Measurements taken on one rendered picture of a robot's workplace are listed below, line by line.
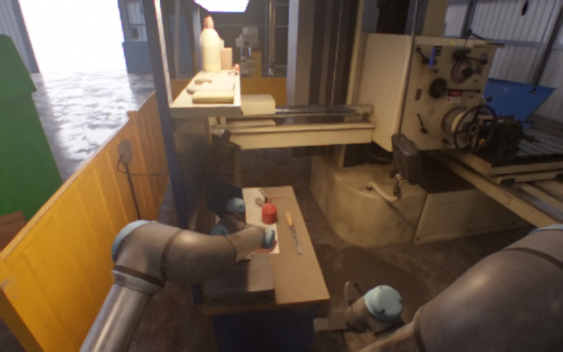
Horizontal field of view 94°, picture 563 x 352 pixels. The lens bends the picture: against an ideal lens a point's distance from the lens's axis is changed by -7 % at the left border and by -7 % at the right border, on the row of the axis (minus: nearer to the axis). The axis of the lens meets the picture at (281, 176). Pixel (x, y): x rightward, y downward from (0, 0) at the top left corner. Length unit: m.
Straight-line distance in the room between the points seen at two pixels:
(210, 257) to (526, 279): 0.52
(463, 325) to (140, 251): 0.57
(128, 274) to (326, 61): 2.33
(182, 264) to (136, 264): 0.10
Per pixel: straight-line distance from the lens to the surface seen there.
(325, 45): 2.64
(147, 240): 0.67
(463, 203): 3.28
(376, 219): 2.77
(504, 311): 0.34
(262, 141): 2.27
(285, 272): 1.29
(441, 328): 0.37
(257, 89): 4.34
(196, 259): 0.62
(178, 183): 0.86
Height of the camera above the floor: 1.89
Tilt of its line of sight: 28 degrees down
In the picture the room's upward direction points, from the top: 2 degrees clockwise
